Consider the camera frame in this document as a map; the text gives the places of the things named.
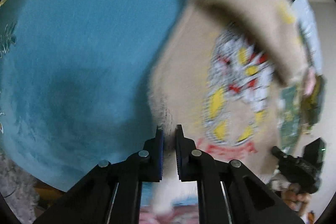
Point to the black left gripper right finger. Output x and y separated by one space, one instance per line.
228 192

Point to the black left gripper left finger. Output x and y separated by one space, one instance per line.
110 193

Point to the beige fuzzy knit sweater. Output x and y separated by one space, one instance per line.
220 76

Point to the person's right hand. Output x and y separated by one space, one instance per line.
296 199

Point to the olive yellow folded garment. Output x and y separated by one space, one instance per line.
312 105

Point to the pink folded garment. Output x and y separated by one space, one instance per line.
310 82

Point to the green floral bed blanket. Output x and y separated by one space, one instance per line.
75 80

